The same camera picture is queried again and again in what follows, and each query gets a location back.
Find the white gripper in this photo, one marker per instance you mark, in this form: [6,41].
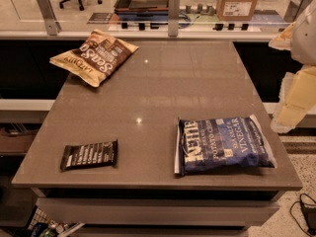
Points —
[304,39]

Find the dark chocolate rxbar wrapper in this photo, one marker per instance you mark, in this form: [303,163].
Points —
[88,156]

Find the blue kettle chip bag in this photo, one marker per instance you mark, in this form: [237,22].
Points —
[207,144]

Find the brown and yellow chip bag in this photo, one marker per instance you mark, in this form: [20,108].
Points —
[96,59]

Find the cardboard box with label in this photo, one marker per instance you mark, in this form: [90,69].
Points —
[235,10]

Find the stack of trays and books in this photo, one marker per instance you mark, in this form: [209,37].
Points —
[128,13]

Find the right metal glass post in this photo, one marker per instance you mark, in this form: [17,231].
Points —
[299,7]

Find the metal glass post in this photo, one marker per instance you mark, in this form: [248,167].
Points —
[173,18]
[51,24]
[299,7]

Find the middle metal glass post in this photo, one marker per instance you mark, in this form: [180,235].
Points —
[173,18]

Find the left metal glass post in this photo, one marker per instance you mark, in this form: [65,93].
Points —
[51,24]

